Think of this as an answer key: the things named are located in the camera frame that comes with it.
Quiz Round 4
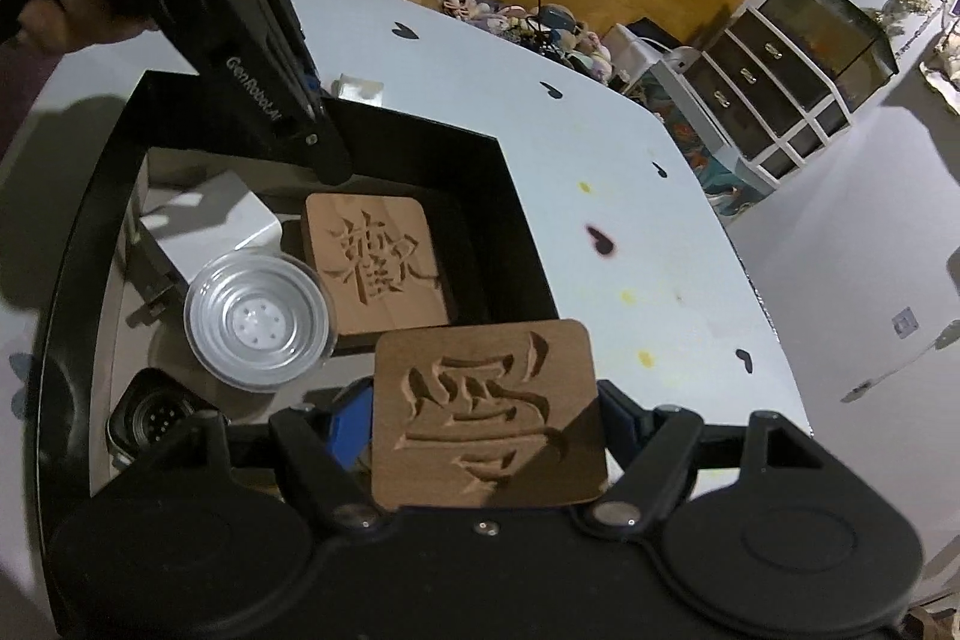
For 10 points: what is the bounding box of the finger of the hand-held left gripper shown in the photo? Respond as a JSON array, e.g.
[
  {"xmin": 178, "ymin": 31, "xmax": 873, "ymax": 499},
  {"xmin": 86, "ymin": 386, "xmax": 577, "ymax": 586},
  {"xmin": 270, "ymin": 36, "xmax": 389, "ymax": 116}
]
[{"xmin": 259, "ymin": 0, "xmax": 353, "ymax": 184}]

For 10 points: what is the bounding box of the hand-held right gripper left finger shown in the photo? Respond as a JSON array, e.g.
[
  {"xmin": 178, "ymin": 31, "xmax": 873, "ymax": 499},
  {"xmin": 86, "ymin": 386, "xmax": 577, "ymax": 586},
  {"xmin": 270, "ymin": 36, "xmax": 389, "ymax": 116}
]
[{"xmin": 112, "ymin": 381, "xmax": 380, "ymax": 536}]

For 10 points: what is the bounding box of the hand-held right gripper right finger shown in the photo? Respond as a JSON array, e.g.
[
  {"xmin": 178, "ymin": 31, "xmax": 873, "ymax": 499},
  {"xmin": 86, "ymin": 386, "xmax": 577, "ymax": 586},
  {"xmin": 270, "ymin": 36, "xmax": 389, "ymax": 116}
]
[{"xmin": 589, "ymin": 381, "xmax": 833, "ymax": 528}]

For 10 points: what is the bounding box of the large white charger plug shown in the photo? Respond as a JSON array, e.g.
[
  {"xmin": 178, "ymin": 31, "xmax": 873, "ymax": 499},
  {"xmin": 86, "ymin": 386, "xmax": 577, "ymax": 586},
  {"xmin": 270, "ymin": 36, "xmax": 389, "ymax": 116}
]
[{"xmin": 120, "ymin": 171, "xmax": 284, "ymax": 311}]

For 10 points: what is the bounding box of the small carved wooden block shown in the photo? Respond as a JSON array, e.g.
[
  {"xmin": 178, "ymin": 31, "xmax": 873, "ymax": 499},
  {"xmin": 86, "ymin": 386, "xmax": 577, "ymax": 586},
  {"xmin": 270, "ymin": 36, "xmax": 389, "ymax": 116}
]
[{"xmin": 304, "ymin": 192, "xmax": 458, "ymax": 341}]

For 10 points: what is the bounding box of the large carved wooden block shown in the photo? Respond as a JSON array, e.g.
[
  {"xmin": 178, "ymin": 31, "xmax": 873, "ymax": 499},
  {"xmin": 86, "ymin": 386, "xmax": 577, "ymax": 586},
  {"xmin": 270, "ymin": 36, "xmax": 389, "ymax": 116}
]
[{"xmin": 371, "ymin": 317, "xmax": 608, "ymax": 512}]

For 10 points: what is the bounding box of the clear plastic lidded cup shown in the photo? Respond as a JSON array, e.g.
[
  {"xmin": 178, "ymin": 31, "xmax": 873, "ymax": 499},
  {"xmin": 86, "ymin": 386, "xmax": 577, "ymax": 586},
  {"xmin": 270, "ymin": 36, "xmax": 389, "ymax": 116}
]
[{"xmin": 184, "ymin": 250, "xmax": 335, "ymax": 393}]

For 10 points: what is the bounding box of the black smartwatch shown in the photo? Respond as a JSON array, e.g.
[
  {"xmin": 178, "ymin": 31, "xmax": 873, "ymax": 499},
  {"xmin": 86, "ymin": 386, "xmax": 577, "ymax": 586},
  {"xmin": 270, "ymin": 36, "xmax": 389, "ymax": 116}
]
[{"xmin": 106, "ymin": 368, "xmax": 230, "ymax": 472}]

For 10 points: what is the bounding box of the black storage box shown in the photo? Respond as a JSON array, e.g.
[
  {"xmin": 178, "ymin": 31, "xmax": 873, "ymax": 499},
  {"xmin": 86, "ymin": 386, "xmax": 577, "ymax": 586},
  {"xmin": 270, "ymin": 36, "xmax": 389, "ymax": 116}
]
[{"xmin": 30, "ymin": 70, "xmax": 563, "ymax": 536}]

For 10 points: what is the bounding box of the pile of plush toys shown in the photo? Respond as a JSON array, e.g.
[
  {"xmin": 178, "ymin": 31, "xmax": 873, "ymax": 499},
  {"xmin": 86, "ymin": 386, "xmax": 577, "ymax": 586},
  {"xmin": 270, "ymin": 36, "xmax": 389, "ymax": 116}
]
[{"xmin": 435, "ymin": 0, "xmax": 616, "ymax": 82}]

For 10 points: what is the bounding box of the colourful printed box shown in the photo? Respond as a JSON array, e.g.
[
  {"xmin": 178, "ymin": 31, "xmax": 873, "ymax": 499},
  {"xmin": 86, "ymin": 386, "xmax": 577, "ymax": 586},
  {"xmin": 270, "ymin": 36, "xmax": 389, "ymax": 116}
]
[{"xmin": 645, "ymin": 62, "xmax": 758, "ymax": 221}]

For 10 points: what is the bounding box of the white drawer cabinet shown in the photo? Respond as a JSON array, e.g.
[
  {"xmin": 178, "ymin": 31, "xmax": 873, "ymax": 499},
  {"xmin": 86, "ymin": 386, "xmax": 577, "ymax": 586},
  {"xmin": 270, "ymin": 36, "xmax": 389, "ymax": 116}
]
[{"xmin": 679, "ymin": 2, "xmax": 856, "ymax": 184}]

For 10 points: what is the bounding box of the glass fish tank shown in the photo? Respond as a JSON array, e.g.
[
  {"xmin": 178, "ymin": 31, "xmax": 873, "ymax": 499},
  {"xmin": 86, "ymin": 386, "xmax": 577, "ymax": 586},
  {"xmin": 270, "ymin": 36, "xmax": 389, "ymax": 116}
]
[{"xmin": 757, "ymin": 0, "xmax": 901, "ymax": 112}]

